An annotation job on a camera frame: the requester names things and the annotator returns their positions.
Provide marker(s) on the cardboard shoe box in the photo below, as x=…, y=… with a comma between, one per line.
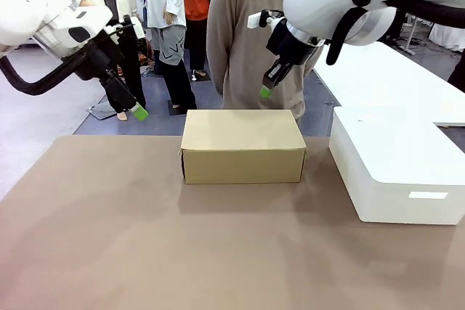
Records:
x=243, y=135

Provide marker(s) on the white draped background table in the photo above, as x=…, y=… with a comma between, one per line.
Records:
x=448, y=37

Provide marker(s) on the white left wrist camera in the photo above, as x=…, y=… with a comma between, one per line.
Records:
x=136, y=30

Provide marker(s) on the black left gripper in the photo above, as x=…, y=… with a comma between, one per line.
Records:
x=101, y=57

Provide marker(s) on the patterned fabric pile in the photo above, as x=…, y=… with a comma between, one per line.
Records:
x=146, y=61

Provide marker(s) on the dark clad figure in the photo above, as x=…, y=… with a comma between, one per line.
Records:
x=458, y=77

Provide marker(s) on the grey floor plate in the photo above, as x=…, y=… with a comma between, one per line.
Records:
x=98, y=111

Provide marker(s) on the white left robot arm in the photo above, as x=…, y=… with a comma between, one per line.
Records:
x=29, y=16

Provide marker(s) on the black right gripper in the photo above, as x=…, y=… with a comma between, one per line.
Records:
x=290, y=48

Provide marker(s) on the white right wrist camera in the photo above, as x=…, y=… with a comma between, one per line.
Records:
x=256, y=20

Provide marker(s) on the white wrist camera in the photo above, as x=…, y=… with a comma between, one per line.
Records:
x=136, y=30
x=256, y=20

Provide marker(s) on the white storage box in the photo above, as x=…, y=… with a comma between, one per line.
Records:
x=392, y=157

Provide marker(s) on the person in beige sweater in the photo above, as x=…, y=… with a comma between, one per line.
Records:
x=239, y=52

